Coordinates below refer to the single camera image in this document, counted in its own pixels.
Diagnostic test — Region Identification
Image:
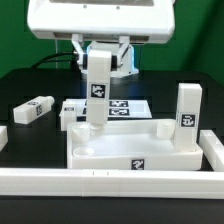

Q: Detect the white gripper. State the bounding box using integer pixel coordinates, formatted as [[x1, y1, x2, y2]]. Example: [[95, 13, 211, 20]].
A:
[[27, 0, 175, 70]]

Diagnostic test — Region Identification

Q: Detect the white desk top tray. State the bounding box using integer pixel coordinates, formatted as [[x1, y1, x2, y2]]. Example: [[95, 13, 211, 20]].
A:
[[67, 119, 203, 171]]

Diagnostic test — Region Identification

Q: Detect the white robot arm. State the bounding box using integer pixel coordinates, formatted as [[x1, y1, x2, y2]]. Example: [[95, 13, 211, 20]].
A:
[[27, 0, 176, 78]]

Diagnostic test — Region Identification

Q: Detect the white right fence bar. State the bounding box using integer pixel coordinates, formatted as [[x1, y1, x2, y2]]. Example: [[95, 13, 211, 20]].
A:
[[199, 130, 224, 172]]

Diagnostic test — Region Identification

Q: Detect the white fence bar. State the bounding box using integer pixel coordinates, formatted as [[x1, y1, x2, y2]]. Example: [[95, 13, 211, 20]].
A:
[[0, 168, 224, 199], [199, 130, 224, 172]]

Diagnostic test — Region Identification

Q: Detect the white front fence bar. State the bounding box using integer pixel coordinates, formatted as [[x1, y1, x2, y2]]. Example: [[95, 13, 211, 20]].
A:
[[0, 168, 224, 199]]

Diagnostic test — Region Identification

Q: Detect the black cable with connector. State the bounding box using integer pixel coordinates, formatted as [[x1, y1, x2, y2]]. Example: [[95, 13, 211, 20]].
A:
[[31, 51, 81, 70]]

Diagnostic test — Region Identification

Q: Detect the white marker base plate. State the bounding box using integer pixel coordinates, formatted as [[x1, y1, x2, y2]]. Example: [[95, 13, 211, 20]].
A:
[[60, 99, 152, 119]]

